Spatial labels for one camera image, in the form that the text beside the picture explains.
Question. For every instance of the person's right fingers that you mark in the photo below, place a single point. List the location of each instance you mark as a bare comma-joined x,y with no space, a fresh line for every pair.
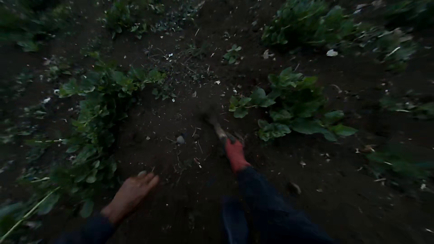
230,139

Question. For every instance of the person's right hand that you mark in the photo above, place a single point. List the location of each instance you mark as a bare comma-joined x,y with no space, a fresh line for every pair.
235,154

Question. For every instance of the dark green leafy plants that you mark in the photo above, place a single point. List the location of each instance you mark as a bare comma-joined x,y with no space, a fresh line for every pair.
27,23

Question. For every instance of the broad-leaved green plant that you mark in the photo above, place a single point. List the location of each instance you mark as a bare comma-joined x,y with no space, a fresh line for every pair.
301,111

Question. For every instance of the long pale green stalk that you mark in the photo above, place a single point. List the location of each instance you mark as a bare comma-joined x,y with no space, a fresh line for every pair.
32,211

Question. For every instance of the long row of leafy plants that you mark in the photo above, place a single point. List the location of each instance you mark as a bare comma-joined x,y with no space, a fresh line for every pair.
91,125

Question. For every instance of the person's left fingers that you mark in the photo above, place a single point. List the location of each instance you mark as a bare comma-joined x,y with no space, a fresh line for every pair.
148,180

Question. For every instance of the small green seedling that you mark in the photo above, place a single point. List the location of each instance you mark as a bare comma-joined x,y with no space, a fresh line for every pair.
232,55

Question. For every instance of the pale dry leaf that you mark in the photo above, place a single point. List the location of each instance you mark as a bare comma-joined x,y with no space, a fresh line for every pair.
267,54

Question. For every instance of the large bushy green plants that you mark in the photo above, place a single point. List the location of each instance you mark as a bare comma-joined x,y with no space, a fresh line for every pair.
305,25

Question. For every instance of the leafy green plant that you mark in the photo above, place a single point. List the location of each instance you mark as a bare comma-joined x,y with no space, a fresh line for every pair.
120,17

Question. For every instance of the person's left forearm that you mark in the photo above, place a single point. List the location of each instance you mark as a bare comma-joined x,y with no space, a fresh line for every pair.
91,230

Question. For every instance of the person's legs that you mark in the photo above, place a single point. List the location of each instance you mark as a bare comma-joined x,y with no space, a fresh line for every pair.
234,222

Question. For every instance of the blurred low green plant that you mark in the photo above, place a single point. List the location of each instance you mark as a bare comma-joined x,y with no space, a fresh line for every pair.
400,162

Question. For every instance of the round grey stone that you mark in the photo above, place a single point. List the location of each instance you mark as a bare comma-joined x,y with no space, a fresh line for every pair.
180,139

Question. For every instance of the person's right forearm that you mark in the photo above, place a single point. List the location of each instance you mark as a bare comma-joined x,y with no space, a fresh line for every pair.
271,206

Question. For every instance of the person's left hand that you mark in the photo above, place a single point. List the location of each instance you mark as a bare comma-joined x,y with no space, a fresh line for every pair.
127,196

